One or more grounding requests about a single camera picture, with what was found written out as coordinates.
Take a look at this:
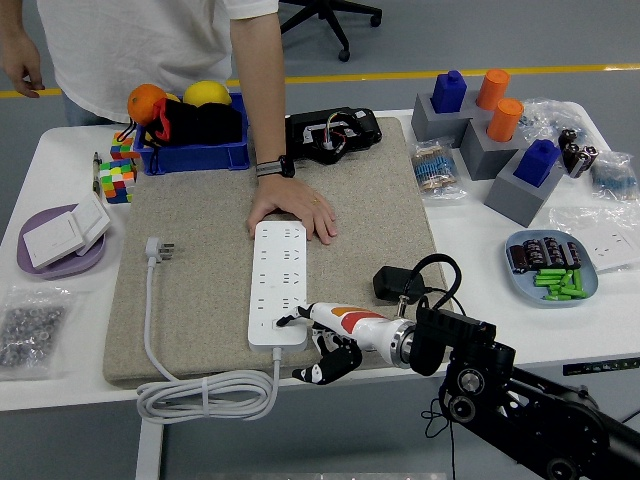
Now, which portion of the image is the person's left hand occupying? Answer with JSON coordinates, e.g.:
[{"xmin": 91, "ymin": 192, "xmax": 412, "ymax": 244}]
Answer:
[{"xmin": 246, "ymin": 174, "xmax": 339, "ymax": 246}]

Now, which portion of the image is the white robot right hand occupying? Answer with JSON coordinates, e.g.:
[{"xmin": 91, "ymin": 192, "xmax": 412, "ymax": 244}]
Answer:
[{"xmin": 274, "ymin": 301, "xmax": 401, "ymax": 386}]

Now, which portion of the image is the person's right hand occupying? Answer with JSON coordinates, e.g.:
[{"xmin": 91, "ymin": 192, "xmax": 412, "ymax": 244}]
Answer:
[{"xmin": 1, "ymin": 30, "xmax": 46, "ymax": 99}]

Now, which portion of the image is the white power strip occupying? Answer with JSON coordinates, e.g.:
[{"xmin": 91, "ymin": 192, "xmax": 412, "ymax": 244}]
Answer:
[{"xmin": 247, "ymin": 219, "xmax": 310, "ymax": 353}]

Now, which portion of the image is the black wristband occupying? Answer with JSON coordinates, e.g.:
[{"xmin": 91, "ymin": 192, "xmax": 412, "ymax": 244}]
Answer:
[{"xmin": 254, "ymin": 154, "xmax": 296, "ymax": 180}]

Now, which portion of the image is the grey-brown mat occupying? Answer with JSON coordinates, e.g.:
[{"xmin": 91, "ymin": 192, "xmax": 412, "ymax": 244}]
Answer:
[{"xmin": 102, "ymin": 117, "xmax": 461, "ymax": 389}]

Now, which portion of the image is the blue plastic bin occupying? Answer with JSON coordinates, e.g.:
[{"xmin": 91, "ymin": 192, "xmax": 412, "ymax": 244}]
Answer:
[{"xmin": 133, "ymin": 91, "xmax": 251, "ymax": 176}]

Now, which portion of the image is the person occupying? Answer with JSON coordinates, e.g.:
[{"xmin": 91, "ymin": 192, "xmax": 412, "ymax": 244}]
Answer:
[{"xmin": 34, "ymin": 0, "xmax": 281, "ymax": 127}]

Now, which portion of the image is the orange fruit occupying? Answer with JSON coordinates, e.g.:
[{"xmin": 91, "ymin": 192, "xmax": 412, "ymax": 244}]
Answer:
[{"xmin": 126, "ymin": 83, "xmax": 169, "ymax": 126}]

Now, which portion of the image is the small colourful puzzle cube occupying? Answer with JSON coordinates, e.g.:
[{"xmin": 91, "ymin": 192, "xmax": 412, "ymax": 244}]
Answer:
[{"xmin": 109, "ymin": 130, "xmax": 142, "ymax": 162}]

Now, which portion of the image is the silver pen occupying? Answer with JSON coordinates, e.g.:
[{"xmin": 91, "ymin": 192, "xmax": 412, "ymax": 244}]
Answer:
[{"xmin": 91, "ymin": 151, "xmax": 104, "ymax": 201}]

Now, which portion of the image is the yellow lemon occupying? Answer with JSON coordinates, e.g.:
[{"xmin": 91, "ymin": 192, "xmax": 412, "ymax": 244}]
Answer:
[{"xmin": 182, "ymin": 80, "xmax": 233, "ymax": 108}]

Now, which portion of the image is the bag of taped resistors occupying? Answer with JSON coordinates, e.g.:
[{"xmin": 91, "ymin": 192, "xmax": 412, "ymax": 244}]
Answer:
[{"xmin": 409, "ymin": 139, "xmax": 469, "ymax": 201}]

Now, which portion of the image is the large colourful puzzle cube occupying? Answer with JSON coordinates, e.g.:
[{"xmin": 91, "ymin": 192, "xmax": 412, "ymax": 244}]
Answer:
[{"xmin": 98, "ymin": 158, "xmax": 139, "ymax": 205}]

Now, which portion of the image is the black office chair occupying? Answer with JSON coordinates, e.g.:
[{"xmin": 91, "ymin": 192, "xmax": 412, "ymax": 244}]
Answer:
[{"xmin": 278, "ymin": 0, "xmax": 384, "ymax": 63}]

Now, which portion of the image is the grey block holder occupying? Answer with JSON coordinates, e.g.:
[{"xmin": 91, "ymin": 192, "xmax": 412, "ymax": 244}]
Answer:
[
  {"xmin": 458, "ymin": 117, "xmax": 531, "ymax": 181},
  {"xmin": 410, "ymin": 90, "xmax": 484, "ymax": 149},
  {"xmin": 483, "ymin": 149, "xmax": 566, "ymax": 229}
]

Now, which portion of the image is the light blue plate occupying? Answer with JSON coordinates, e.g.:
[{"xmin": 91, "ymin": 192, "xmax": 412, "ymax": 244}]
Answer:
[{"xmin": 503, "ymin": 228, "xmax": 600, "ymax": 308}]

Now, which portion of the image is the blue bottle-shaped peg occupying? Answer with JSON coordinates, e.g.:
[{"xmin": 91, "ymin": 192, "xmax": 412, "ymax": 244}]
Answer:
[
  {"xmin": 513, "ymin": 138, "xmax": 562, "ymax": 189},
  {"xmin": 430, "ymin": 69, "xmax": 469, "ymax": 114}
]

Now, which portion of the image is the purple plate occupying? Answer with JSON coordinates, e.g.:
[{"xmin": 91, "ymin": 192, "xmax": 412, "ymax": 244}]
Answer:
[{"xmin": 16, "ymin": 202, "xmax": 109, "ymax": 280}]

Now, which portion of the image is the orange cylinder peg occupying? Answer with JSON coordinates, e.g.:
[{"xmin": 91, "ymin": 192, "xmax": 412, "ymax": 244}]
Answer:
[
  {"xmin": 485, "ymin": 97, "xmax": 525, "ymax": 143},
  {"xmin": 474, "ymin": 68, "xmax": 511, "ymax": 111}
]

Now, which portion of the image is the clear plastic bag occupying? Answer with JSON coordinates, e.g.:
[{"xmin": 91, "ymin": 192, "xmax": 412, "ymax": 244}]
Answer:
[{"xmin": 548, "ymin": 205, "xmax": 640, "ymax": 275}]

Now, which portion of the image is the black table control panel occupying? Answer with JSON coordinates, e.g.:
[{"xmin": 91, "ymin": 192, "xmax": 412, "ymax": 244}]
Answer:
[{"xmin": 562, "ymin": 355, "xmax": 640, "ymax": 377}]

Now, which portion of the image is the white table leg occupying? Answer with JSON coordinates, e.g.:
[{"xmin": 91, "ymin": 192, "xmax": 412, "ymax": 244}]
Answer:
[{"xmin": 135, "ymin": 418, "xmax": 166, "ymax": 480}]

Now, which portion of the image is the bag of metal nuts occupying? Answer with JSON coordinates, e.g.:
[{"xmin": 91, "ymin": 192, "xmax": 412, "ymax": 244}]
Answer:
[{"xmin": 0, "ymin": 284, "xmax": 81, "ymax": 384}]

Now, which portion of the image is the clear bag of blue parts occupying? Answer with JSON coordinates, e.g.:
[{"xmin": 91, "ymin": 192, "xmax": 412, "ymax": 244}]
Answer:
[{"xmin": 519, "ymin": 96, "xmax": 589, "ymax": 146}]

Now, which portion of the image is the bag of blue resistors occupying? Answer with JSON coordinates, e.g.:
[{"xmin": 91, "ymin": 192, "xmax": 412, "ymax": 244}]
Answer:
[{"xmin": 588, "ymin": 149, "xmax": 640, "ymax": 202}]

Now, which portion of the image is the black electronic device with wires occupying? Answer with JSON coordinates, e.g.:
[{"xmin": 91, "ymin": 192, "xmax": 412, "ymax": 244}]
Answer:
[{"xmin": 284, "ymin": 107, "xmax": 384, "ymax": 165}]

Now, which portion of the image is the black drawstring pouch red trim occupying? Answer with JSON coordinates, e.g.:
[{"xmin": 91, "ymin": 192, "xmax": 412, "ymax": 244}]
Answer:
[{"xmin": 129, "ymin": 97, "xmax": 244, "ymax": 174}]

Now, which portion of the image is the white power cord with plug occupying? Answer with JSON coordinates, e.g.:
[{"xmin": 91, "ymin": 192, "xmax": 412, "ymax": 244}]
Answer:
[{"xmin": 135, "ymin": 236, "xmax": 282, "ymax": 426}]

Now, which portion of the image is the small white wall switch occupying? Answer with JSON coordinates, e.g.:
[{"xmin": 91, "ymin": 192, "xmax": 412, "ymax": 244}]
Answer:
[{"xmin": 69, "ymin": 191, "xmax": 112, "ymax": 257}]

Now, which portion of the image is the large white wall switch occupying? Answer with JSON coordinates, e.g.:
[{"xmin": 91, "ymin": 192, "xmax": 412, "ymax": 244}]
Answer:
[{"xmin": 22, "ymin": 210, "xmax": 87, "ymax": 271}]

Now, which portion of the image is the white wall socket panel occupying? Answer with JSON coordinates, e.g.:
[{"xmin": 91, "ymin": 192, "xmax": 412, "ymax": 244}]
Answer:
[{"xmin": 582, "ymin": 228, "xmax": 640, "ymax": 274}]

